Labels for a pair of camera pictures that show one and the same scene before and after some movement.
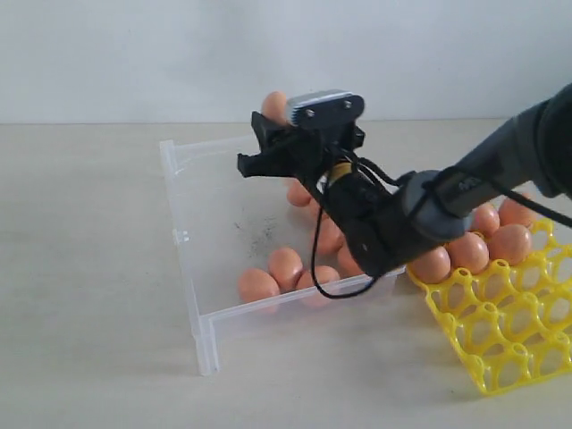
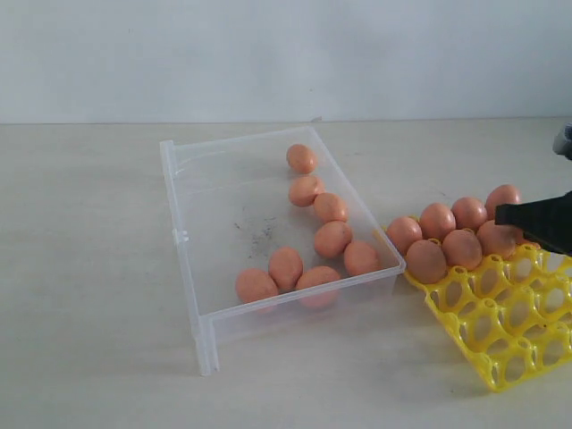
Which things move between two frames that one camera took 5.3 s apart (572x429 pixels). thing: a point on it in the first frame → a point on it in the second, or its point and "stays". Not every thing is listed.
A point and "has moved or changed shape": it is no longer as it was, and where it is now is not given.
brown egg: x=285 y=264 stays
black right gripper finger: x=279 y=162 → x=547 y=222
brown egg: x=330 y=237 has moved or changed shape
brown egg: x=274 y=106 → x=525 y=241
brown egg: x=256 y=285 stays
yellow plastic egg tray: x=513 y=322 stays
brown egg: x=510 y=243 has moved or changed shape
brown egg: x=297 y=193 stays
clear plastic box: x=247 y=243 stays
